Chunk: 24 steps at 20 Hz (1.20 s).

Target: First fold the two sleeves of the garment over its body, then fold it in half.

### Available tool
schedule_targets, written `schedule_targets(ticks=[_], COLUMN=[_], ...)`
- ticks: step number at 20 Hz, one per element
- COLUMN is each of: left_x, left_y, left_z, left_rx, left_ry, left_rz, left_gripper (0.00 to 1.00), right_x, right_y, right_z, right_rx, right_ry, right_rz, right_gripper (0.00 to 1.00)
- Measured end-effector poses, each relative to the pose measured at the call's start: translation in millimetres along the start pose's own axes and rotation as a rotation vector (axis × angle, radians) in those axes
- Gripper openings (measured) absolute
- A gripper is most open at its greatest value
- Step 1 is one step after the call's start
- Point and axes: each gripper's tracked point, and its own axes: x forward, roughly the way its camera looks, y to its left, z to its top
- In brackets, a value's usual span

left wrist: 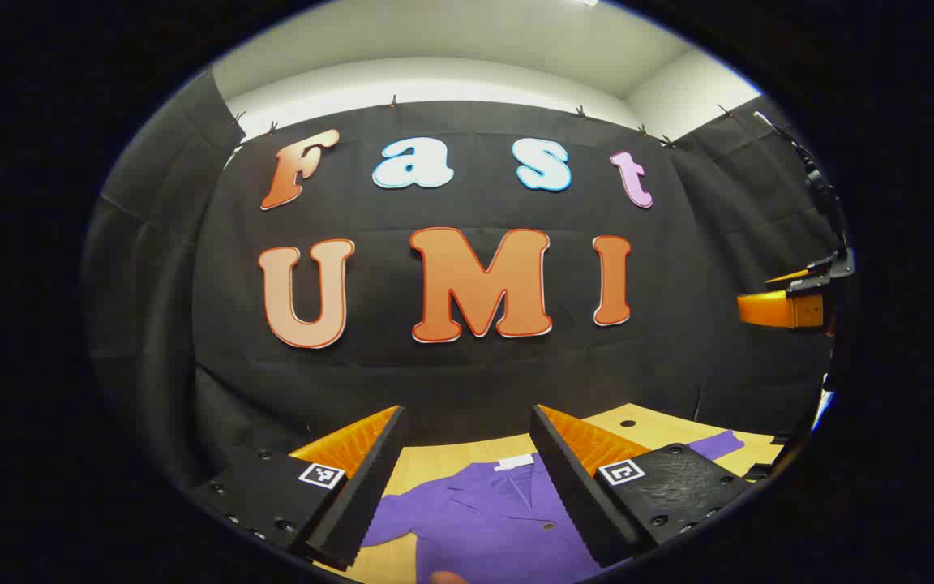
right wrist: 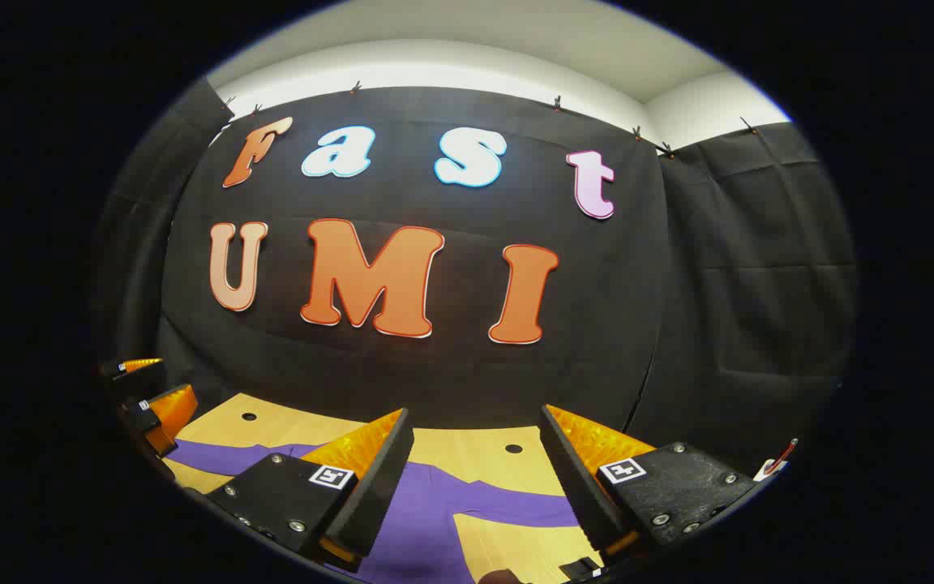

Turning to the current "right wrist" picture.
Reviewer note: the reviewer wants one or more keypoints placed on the white panel with coloured stickers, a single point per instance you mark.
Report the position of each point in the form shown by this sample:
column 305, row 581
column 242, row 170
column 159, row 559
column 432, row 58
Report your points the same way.
column 765, row 470

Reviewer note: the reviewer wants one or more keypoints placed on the purple garment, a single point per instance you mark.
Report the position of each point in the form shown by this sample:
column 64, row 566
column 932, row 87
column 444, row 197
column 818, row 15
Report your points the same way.
column 434, row 503

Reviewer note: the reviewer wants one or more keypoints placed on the black backdrop cloth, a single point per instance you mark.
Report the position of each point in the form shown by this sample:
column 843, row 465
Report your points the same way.
column 434, row 381

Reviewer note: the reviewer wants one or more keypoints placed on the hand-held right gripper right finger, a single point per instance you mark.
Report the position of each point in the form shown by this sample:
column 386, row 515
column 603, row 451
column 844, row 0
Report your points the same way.
column 576, row 478

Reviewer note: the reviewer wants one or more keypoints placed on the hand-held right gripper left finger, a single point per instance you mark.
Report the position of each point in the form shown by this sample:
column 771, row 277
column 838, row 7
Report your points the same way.
column 378, row 487

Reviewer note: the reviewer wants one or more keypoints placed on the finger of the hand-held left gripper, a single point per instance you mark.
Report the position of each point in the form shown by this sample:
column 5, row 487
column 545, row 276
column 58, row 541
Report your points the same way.
column 151, row 418
column 136, row 375

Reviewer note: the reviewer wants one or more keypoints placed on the small red tag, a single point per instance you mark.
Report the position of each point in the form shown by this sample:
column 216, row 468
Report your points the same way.
column 783, row 457

